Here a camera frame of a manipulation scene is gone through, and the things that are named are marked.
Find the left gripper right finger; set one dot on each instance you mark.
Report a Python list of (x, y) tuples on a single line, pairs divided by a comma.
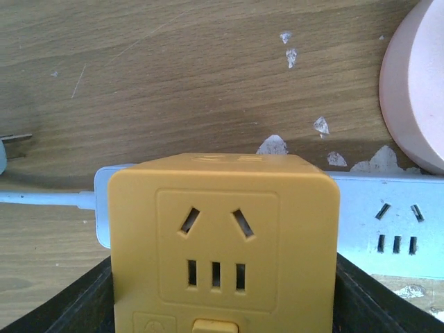
[(362, 304)]

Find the yellow cube socket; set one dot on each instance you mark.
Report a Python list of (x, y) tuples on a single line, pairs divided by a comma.
[(223, 243)]

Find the pink round power socket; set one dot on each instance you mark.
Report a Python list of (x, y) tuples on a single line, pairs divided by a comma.
[(411, 86)]

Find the blue power strip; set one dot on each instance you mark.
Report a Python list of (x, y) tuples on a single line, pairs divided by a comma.
[(389, 223)]

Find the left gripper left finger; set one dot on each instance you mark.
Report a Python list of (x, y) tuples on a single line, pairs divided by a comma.
[(86, 305)]

